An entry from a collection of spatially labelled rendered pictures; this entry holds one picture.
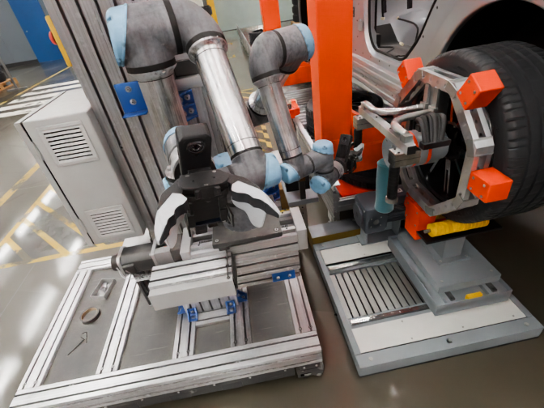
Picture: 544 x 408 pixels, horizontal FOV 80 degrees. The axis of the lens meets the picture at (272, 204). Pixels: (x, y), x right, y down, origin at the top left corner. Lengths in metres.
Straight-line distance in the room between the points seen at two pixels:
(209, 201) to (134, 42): 0.45
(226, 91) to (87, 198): 0.67
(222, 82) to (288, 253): 0.63
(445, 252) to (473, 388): 0.57
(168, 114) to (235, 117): 0.21
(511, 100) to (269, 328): 1.21
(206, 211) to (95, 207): 0.79
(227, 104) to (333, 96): 0.98
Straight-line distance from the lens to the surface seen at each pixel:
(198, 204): 0.48
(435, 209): 1.44
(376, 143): 1.84
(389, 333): 1.68
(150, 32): 0.82
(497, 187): 1.18
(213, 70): 0.78
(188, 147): 0.45
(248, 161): 0.69
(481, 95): 1.17
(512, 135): 1.21
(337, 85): 1.65
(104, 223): 1.27
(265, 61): 1.08
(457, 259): 1.83
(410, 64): 1.52
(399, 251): 1.91
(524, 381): 1.82
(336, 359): 1.68
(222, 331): 1.57
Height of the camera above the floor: 1.47
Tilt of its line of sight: 35 degrees down
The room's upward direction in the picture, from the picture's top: 9 degrees counter-clockwise
